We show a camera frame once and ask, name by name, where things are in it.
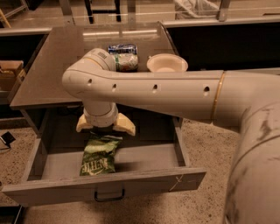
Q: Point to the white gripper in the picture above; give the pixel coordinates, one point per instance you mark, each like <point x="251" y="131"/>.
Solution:
<point x="101" y="120"/>

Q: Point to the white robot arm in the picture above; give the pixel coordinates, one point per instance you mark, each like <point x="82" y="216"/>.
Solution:
<point x="249" y="102"/>

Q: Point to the green jalapeno chip bag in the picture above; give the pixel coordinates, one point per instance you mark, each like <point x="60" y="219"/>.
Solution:
<point x="99" y="155"/>

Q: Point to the open grey top drawer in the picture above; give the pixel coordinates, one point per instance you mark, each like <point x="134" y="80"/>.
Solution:
<point x="155" y="160"/>

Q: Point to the grey counter cabinet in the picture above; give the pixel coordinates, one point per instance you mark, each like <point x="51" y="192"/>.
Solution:
<point x="63" y="46"/>

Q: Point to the blue snack bag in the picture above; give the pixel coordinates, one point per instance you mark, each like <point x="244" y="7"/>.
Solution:
<point x="125" y="48"/>

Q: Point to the clear trash bag bin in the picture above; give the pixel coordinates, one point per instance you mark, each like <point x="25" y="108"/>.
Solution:
<point x="188" y="9"/>

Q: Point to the white paper bowl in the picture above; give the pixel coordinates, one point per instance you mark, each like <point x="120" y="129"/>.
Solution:
<point x="165" y="62"/>

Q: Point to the small black floor device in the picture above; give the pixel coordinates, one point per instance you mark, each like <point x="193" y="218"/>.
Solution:
<point x="7" y="138"/>

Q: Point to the cardboard box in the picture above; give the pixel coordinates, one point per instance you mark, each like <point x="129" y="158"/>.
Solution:
<point x="11" y="71"/>

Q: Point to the black stool legs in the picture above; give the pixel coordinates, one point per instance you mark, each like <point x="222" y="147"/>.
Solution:
<point x="90" y="12"/>

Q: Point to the black drawer handle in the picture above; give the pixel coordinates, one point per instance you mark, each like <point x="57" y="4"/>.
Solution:
<point x="109" y="196"/>

